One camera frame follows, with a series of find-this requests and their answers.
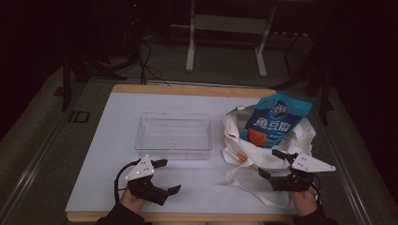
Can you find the black floor bracket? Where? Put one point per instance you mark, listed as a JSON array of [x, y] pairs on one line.
[[79, 116]]

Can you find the person's left hand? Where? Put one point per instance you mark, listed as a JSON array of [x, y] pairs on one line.
[[133, 201]]

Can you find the black tripod stand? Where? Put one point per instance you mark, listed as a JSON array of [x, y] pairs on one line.
[[324, 90], [67, 78]]

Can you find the clear plastic box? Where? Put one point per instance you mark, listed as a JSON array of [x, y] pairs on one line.
[[173, 136]]

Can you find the blue snack packet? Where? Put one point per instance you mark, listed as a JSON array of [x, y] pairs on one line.
[[275, 122]]

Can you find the person's right hand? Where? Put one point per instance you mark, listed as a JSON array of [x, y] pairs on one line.
[[305, 201]]

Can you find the small orange item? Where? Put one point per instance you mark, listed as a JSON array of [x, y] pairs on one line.
[[241, 157]]

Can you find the white tote bag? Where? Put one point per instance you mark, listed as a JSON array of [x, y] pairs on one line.
[[266, 154]]

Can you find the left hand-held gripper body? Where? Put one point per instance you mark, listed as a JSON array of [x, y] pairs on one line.
[[142, 170]]

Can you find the white table mat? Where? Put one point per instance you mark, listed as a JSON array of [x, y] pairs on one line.
[[109, 156]]

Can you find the white metal stand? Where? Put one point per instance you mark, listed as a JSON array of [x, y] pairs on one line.
[[225, 23]]

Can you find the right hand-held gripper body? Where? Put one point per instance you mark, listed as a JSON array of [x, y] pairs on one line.
[[308, 164]]

